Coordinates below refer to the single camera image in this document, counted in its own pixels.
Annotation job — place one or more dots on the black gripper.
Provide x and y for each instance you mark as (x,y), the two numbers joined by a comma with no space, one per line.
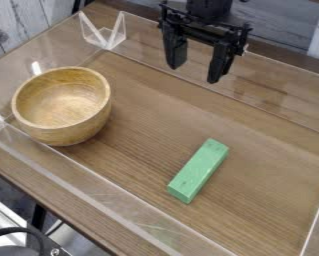
(207,21)

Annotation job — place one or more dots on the black bracket with screw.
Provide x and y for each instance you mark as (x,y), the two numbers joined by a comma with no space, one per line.
(53,249)

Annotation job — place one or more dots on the clear acrylic tray wall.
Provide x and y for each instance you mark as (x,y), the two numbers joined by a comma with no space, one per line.
(257,208)

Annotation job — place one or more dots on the brown wooden bowl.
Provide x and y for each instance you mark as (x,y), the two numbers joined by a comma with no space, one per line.
(62,106)

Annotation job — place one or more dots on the green wooden block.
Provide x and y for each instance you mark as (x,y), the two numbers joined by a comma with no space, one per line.
(197,171)

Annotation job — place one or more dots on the black metal table leg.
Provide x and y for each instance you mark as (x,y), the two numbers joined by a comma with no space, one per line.
(40,217)

